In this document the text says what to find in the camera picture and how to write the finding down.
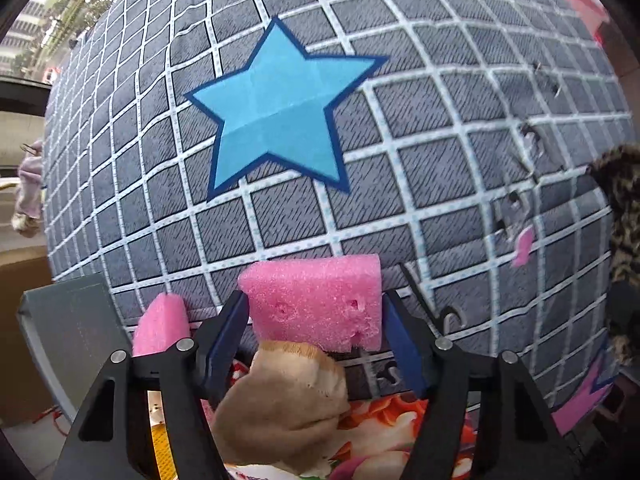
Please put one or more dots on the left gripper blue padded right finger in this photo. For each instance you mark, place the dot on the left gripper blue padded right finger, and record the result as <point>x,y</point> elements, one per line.
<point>410,339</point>

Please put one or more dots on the leopard print scrunchie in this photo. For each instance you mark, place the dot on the leopard print scrunchie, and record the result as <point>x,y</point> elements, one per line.
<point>616,173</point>

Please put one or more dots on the floral printed packet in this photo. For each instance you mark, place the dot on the floral printed packet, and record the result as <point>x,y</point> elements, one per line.
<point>373,440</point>

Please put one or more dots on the lilac hanging towel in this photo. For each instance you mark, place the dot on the lilac hanging towel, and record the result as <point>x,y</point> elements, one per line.
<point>28,193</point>

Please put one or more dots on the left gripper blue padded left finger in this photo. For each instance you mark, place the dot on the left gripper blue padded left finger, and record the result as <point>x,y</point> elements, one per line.
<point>218,339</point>

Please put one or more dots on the checkered star tablecloth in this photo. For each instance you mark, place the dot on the checkered star tablecloth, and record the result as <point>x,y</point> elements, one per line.
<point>465,152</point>

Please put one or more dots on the pink foam sponge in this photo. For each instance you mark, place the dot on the pink foam sponge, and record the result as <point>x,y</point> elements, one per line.
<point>163,324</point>
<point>333,303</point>

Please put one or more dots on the grey open storage box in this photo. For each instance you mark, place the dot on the grey open storage box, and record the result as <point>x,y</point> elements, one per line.
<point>71,328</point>

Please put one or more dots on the beige woven pouch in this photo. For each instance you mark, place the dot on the beige woven pouch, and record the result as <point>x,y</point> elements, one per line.
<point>284,411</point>

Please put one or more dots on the brown wooden cabinet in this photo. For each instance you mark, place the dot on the brown wooden cabinet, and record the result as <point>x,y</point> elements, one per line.
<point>23,394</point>

